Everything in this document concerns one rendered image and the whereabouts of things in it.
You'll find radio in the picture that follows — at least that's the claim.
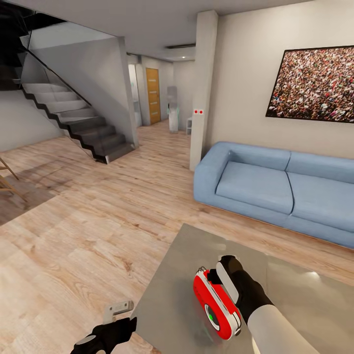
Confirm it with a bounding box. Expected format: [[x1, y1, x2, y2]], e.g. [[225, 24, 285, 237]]
[[193, 267, 241, 340]]

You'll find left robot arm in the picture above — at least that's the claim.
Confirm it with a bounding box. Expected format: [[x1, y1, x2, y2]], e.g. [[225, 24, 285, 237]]
[[70, 300, 137, 354]]

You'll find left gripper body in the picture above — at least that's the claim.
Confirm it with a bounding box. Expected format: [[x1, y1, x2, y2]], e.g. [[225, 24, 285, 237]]
[[92, 317, 131, 352]]

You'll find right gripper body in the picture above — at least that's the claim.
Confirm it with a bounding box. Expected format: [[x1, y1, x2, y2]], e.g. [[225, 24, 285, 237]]
[[210, 269, 223, 285]]

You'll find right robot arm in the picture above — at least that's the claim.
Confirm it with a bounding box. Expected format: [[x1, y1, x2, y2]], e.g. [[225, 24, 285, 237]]
[[207, 255, 320, 354]]

